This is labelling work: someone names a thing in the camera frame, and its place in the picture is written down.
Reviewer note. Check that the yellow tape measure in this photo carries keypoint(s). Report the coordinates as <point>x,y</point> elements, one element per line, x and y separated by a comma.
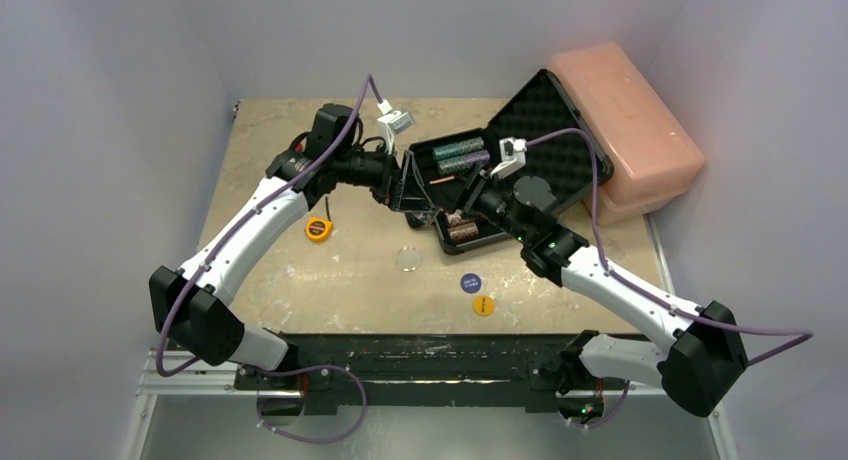
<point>320,227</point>

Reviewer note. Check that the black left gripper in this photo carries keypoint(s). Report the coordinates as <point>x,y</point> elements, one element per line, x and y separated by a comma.
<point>400,184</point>

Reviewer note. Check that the blue small blind button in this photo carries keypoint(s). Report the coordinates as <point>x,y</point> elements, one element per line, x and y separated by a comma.
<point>471,283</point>

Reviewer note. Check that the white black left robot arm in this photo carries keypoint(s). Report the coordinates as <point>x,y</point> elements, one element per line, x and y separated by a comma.
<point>191,304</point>

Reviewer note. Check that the green poker chip row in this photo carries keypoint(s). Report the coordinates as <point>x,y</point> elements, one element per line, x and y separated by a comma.
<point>458,149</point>

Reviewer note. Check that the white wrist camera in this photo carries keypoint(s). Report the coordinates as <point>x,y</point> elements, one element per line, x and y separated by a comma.
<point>513,157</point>
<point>391,123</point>

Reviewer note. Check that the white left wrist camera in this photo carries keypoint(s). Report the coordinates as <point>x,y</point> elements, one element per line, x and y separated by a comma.
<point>391,123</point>

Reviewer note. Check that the clear round dealer button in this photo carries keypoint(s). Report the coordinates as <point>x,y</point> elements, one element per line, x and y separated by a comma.
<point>408,259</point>

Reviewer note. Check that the black metal base frame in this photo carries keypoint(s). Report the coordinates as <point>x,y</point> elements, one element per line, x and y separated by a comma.
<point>538,373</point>

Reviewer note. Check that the black foam-lined poker case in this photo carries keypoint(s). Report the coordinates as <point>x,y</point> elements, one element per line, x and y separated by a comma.
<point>567,163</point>

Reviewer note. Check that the brown poker chip stack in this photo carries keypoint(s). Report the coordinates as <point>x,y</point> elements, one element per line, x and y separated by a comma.
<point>462,233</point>

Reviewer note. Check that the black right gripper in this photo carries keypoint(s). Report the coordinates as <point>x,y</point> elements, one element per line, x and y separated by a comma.
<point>474,188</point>

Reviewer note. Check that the purple poker chip row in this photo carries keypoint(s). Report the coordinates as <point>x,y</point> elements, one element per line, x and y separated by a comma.
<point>460,163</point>

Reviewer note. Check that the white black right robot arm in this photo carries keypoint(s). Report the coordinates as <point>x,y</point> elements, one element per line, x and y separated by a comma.
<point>694,353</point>

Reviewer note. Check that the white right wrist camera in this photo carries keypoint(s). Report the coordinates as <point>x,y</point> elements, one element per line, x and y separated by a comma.
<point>513,157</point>

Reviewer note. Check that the yellow big blind button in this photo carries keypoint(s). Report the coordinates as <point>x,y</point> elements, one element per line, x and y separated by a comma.
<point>483,305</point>

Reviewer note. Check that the pink translucent plastic box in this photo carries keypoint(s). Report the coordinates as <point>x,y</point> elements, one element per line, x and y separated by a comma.
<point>654,159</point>

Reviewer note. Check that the orange poker chip row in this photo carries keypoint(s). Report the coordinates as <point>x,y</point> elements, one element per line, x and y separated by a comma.
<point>455,218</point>

